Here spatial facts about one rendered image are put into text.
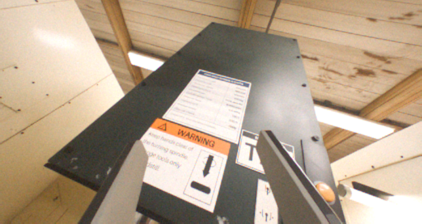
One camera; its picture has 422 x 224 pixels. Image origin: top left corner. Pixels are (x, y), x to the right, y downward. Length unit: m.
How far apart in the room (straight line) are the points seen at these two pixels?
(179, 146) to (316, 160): 0.24
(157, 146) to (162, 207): 0.09
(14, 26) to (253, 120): 1.20
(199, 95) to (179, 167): 0.17
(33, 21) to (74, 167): 1.05
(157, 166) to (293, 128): 0.28
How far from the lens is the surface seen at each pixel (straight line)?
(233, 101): 0.33
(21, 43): 1.25
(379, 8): 1.94
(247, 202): 0.24
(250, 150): 0.27
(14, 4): 1.24
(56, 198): 1.62
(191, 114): 0.29
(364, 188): 1.12
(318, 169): 0.32
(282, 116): 0.35
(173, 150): 0.25
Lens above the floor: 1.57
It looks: 41 degrees up
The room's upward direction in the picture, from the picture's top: 26 degrees clockwise
